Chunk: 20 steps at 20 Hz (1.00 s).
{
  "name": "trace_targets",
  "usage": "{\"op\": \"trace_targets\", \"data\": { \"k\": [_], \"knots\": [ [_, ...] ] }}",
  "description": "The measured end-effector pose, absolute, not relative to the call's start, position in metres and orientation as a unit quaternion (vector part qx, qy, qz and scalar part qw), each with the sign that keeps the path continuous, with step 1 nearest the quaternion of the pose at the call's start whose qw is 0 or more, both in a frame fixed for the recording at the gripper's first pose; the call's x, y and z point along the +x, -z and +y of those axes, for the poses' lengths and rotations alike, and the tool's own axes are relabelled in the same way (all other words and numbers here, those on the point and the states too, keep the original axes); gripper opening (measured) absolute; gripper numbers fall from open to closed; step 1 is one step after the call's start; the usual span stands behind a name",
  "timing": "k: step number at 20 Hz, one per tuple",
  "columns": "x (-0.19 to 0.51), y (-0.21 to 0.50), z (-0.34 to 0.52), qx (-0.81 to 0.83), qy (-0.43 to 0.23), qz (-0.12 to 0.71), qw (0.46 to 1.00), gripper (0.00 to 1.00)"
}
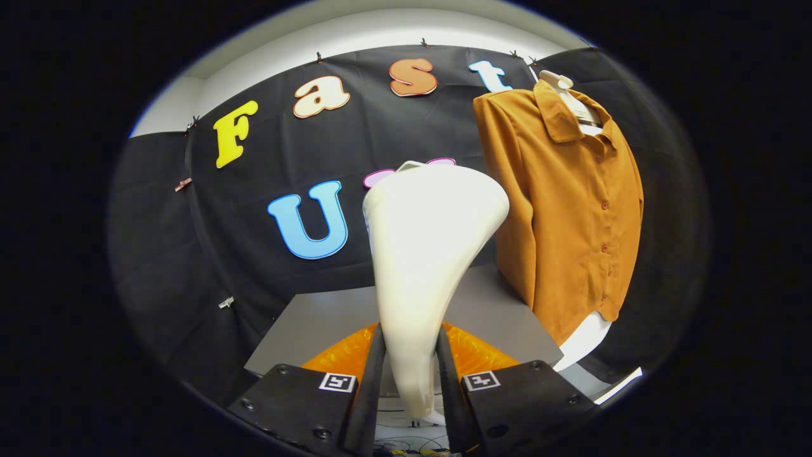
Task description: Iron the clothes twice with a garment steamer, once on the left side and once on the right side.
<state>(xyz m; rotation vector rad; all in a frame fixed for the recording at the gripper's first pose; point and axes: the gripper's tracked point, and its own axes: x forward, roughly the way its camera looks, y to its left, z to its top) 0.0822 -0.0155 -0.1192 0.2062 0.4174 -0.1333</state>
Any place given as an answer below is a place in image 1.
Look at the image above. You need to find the white clothes hanger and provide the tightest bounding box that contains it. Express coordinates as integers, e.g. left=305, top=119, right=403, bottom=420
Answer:
left=539, top=70, right=603, bottom=129

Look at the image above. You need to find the white garment steamer head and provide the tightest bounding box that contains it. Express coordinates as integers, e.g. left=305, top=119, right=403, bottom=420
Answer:
left=362, top=160, right=510, bottom=426

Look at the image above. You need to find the black backdrop cloth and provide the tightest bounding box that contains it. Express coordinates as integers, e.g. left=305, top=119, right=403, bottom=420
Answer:
left=108, top=43, right=708, bottom=407

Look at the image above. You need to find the orange button shirt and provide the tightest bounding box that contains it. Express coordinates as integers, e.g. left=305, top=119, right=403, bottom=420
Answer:
left=473, top=79, right=645, bottom=347

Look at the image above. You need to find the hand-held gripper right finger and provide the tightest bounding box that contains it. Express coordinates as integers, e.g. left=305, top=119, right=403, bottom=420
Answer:
left=435, top=322, right=600, bottom=456

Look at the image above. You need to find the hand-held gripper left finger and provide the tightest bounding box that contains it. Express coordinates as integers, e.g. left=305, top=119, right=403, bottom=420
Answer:
left=227, top=322, right=388, bottom=457

